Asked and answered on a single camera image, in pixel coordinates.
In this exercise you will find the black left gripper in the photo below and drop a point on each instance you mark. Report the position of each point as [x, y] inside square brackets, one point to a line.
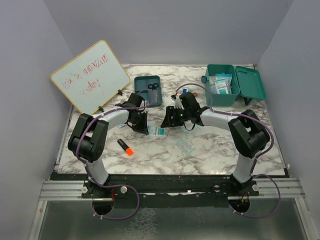
[142, 128]

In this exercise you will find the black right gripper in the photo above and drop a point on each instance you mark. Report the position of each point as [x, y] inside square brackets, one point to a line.
[168, 122]

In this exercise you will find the small gauze dressing packet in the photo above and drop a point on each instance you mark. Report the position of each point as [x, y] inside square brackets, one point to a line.
[156, 131]

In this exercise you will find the teal plaster sheet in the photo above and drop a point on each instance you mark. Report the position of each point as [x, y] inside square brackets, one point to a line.
[184, 146]
[188, 129]

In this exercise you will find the black handled scissors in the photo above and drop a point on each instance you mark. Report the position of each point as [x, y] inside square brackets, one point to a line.
[154, 88]

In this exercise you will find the teal divided tray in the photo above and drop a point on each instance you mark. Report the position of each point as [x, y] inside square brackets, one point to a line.
[141, 87]

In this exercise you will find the long gauze dressing packet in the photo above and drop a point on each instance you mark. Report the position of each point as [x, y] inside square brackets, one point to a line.
[221, 86]

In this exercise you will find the blue cotton swab bag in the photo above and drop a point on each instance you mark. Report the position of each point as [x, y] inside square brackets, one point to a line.
[228, 79]

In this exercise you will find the yellowish gauze roll bag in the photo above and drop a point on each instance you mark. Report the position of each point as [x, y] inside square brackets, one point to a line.
[212, 82]

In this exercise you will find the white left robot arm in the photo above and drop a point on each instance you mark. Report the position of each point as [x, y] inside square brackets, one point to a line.
[88, 139]

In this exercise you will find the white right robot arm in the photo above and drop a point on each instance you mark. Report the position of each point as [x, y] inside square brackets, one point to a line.
[249, 134]

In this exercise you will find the teal medicine kit box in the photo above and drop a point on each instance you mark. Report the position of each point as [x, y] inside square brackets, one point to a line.
[246, 82]

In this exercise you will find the black orange highlighter marker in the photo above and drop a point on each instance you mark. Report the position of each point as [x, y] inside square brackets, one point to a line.
[125, 147]

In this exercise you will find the black whiteboard clip far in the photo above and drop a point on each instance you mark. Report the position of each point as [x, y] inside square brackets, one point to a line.
[119, 92]

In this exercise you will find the yellow framed whiteboard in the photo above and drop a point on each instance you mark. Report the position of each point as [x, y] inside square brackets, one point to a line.
[92, 78]

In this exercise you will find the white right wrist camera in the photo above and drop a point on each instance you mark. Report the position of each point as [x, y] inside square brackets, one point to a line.
[177, 102]

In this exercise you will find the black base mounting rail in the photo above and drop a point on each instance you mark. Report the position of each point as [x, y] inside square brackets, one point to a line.
[167, 191]

